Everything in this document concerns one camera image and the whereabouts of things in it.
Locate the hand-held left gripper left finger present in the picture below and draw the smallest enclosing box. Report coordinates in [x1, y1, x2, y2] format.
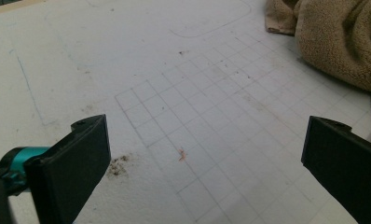
[24, 114, 112, 224]

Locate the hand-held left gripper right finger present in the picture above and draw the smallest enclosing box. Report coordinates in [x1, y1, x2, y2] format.
[300, 116, 371, 224]

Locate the brown towel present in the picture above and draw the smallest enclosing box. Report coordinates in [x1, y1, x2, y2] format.
[265, 0, 371, 143]

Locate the white foam mat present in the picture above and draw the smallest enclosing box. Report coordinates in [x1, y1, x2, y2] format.
[0, 0, 371, 224]

